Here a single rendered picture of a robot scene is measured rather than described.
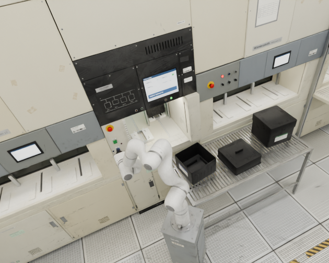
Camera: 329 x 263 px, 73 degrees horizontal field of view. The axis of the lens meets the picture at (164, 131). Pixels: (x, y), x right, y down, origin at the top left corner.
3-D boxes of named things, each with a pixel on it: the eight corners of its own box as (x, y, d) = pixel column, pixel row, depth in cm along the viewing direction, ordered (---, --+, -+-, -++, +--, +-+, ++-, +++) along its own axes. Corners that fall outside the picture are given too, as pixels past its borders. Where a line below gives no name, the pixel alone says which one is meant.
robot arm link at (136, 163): (146, 145, 152) (138, 165, 176) (123, 147, 146) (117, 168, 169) (150, 156, 148) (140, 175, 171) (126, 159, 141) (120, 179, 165)
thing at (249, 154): (235, 176, 200) (236, 166, 191) (216, 155, 221) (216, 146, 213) (261, 162, 207) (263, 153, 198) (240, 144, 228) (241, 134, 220)
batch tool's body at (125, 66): (140, 218, 265) (72, 64, 140) (121, 165, 335) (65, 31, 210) (204, 188, 283) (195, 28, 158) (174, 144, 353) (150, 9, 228)
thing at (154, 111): (148, 121, 259) (142, 98, 239) (142, 112, 274) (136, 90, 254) (166, 114, 264) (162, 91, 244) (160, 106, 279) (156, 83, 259)
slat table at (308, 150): (197, 244, 232) (192, 206, 184) (174, 200, 277) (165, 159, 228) (295, 193, 259) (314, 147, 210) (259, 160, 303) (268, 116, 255)
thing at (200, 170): (176, 166, 218) (174, 154, 207) (198, 153, 227) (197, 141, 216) (192, 185, 199) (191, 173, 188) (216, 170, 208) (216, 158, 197)
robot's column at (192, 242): (199, 277, 210) (194, 243, 161) (172, 266, 221) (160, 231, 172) (207, 248, 229) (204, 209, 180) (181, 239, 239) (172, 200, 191)
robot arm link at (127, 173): (130, 160, 170) (118, 162, 166) (135, 171, 160) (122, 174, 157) (129, 168, 175) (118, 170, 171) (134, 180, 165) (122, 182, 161)
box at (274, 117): (267, 148, 218) (271, 129, 202) (249, 131, 240) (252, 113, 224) (292, 139, 222) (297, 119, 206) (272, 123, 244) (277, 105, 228)
